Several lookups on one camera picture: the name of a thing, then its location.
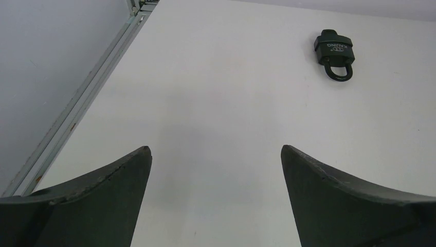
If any black padlock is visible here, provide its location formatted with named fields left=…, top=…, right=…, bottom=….
left=314, top=29, right=355, bottom=82

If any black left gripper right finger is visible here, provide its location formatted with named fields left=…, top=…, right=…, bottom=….
left=281, top=145, right=435, bottom=246

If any aluminium frame rail left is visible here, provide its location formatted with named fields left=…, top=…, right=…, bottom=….
left=1, top=1, right=158, bottom=197

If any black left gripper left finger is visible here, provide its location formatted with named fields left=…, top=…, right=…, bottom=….
left=1, top=146, right=152, bottom=246

